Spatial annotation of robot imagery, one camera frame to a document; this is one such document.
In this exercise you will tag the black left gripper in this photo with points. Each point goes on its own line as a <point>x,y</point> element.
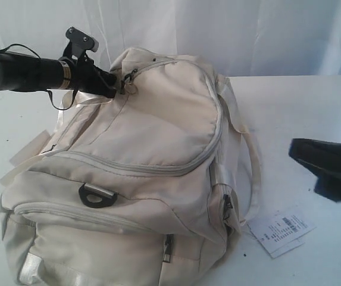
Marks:
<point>80,73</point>

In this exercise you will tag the cream duffel bag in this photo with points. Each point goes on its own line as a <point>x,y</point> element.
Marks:
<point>151,188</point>

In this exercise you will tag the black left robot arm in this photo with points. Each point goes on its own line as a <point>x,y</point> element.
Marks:
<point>25,73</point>

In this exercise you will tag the white paper hang tag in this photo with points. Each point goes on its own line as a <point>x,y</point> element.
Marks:
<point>282,231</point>

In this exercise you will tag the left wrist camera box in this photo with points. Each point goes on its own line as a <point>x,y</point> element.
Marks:
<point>82,38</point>

